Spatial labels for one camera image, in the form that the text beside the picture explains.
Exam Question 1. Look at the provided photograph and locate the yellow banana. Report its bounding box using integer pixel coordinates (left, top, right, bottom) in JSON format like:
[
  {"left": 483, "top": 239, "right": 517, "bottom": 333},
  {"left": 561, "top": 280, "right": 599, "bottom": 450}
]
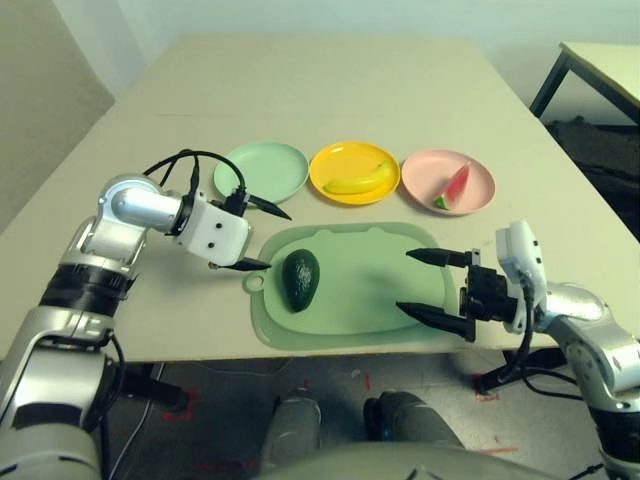
[{"left": 322, "top": 158, "right": 394, "bottom": 195}]

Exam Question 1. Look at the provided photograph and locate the red watermelon slice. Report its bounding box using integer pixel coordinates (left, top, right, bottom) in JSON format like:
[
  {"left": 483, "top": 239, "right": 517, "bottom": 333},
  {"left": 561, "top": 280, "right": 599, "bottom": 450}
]
[{"left": 432, "top": 160, "right": 473, "bottom": 210}]

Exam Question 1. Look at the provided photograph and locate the grey robot left leg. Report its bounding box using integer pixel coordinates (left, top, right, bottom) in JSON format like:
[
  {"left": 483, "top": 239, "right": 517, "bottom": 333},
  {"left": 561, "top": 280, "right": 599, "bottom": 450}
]
[{"left": 259, "top": 394, "right": 323, "bottom": 471}]

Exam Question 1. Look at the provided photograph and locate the grey robot right leg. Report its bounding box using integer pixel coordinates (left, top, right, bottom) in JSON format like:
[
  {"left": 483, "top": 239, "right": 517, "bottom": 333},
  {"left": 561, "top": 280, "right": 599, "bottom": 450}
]
[{"left": 363, "top": 391, "right": 467, "bottom": 451}]

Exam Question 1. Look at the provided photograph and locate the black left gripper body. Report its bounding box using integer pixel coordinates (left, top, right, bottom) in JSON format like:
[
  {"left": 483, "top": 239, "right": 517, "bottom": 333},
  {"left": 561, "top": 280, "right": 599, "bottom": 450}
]
[{"left": 219, "top": 192, "right": 251, "bottom": 218}]

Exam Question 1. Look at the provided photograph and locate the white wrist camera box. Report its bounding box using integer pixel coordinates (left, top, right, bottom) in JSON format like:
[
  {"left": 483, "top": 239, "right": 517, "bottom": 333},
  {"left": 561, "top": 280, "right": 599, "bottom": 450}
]
[
  {"left": 494, "top": 218, "right": 547, "bottom": 301},
  {"left": 173, "top": 191, "right": 252, "bottom": 267}
]

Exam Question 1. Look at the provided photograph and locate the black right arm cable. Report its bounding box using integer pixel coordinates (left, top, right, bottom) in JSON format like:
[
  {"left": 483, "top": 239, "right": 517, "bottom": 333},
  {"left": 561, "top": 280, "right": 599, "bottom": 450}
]
[{"left": 479, "top": 279, "right": 591, "bottom": 401}]

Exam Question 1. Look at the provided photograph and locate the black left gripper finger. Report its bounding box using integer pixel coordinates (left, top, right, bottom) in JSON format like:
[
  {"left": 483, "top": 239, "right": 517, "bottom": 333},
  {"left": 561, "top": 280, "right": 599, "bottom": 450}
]
[
  {"left": 215, "top": 257, "right": 274, "bottom": 274},
  {"left": 247, "top": 194, "right": 293, "bottom": 222}
]

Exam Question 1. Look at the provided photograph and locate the side table with black frame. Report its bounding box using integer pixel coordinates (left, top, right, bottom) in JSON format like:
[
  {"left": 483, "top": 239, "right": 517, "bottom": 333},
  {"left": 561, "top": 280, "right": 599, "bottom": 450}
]
[{"left": 528, "top": 41, "right": 640, "bottom": 127}]

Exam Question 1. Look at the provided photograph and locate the black table foot bar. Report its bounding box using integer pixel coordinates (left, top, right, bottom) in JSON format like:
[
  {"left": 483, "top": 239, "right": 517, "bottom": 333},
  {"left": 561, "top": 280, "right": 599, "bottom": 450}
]
[
  {"left": 119, "top": 367, "right": 195, "bottom": 414},
  {"left": 499, "top": 348, "right": 569, "bottom": 374}
]

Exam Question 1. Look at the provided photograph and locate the grey robot torso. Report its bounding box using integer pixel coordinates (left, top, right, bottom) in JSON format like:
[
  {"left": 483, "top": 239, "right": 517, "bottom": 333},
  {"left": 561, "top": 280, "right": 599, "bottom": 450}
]
[{"left": 249, "top": 439, "right": 606, "bottom": 480}]

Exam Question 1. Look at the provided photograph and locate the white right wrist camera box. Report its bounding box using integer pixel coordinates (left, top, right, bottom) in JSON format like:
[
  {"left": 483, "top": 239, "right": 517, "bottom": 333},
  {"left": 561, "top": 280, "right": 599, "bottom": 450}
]
[{"left": 494, "top": 218, "right": 547, "bottom": 301}]

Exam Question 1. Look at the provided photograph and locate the yellow plate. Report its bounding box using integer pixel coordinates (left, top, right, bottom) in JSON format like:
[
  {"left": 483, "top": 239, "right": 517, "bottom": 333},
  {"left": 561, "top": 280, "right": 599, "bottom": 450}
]
[{"left": 309, "top": 141, "right": 401, "bottom": 206}]

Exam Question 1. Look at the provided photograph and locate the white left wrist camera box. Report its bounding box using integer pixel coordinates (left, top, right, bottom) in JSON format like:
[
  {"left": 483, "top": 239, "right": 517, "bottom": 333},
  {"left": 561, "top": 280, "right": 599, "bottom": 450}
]
[{"left": 173, "top": 191, "right": 252, "bottom": 267}]

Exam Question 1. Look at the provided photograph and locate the pink plate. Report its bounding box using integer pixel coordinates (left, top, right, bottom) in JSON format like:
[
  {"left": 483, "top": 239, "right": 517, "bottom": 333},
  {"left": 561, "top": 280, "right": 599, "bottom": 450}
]
[{"left": 401, "top": 148, "right": 497, "bottom": 217}]

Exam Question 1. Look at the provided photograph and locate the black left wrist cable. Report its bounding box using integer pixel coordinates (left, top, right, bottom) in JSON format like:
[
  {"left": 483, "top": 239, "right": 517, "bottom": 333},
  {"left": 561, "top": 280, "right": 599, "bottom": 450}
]
[{"left": 142, "top": 149, "right": 249, "bottom": 202}]

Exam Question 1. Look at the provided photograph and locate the mint green plate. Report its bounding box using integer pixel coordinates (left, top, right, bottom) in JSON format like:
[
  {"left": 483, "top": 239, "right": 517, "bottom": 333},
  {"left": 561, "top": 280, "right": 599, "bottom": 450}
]
[{"left": 213, "top": 141, "right": 309, "bottom": 205}]

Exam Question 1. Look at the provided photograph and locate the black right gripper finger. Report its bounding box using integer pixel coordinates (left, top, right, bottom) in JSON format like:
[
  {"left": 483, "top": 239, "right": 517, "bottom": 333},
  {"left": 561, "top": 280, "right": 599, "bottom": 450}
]
[
  {"left": 395, "top": 300, "right": 476, "bottom": 343},
  {"left": 405, "top": 246, "right": 474, "bottom": 268}
]

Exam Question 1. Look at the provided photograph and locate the dark green avocado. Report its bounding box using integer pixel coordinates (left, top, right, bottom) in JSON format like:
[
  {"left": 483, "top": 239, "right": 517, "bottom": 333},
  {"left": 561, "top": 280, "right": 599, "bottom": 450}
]
[{"left": 281, "top": 249, "right": 322, "bottom": 314}]

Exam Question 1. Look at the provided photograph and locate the green cutting board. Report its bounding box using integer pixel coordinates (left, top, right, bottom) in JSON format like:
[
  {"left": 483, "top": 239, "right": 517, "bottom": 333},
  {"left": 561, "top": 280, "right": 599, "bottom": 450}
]
[{"left": 242, "top": 221, "right": 464, "bottom": 350}]

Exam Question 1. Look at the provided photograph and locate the grey robot leg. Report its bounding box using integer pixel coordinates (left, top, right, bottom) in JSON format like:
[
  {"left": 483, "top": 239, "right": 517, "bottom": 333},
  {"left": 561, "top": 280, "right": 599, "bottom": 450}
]
[
  {"left": 259, "top": 394, "right": 323, "bottom": 471},
  {"left": 363, "top": 391, "right": 467, "bottom": 451}
]

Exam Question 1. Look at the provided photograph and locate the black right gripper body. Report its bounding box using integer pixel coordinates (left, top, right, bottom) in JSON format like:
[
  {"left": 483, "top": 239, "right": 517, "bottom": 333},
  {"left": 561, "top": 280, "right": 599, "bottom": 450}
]
[{"left": 457, "top": 248, "right": 521, "bottom": 329}]

